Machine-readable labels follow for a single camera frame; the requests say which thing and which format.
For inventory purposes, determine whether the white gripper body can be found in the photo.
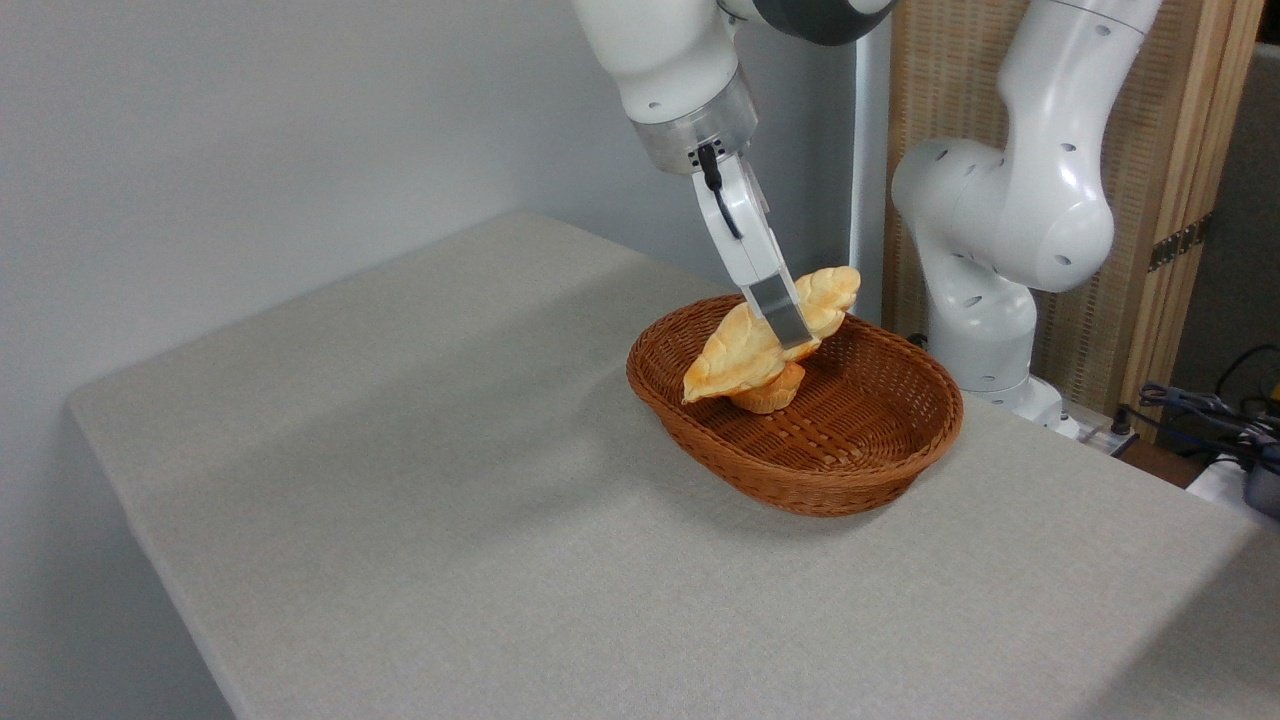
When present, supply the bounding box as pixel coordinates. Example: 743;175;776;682
692;150;792;298

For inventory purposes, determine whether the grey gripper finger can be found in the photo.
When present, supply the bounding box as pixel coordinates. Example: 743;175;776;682
747;274;814;352

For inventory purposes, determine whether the long braided bread loaf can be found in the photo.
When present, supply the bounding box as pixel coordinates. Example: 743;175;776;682
682;265;862;405

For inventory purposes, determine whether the round flower-shaped bread bun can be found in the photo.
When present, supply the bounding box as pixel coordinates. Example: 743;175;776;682
729;362;807;416

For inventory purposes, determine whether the brown oval wicker basket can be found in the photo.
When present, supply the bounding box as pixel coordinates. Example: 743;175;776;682
626;293;965;519

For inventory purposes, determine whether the white vertical pole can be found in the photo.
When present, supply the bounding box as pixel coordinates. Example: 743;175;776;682
847;15;894;323

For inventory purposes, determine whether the grey tablecloth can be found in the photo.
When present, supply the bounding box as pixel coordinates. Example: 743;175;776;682
68;210;1280;720

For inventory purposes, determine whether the metal screen hinge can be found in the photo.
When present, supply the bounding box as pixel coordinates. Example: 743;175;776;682
1147;214;1212;273

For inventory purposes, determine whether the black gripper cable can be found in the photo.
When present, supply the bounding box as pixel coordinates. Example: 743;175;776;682
696;143;745;242

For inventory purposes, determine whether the blue-grey cable bundle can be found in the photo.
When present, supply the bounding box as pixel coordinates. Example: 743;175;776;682
1137;382;1280;453

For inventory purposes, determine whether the thin black cable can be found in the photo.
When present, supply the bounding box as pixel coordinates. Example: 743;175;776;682
1214;344;1280;403

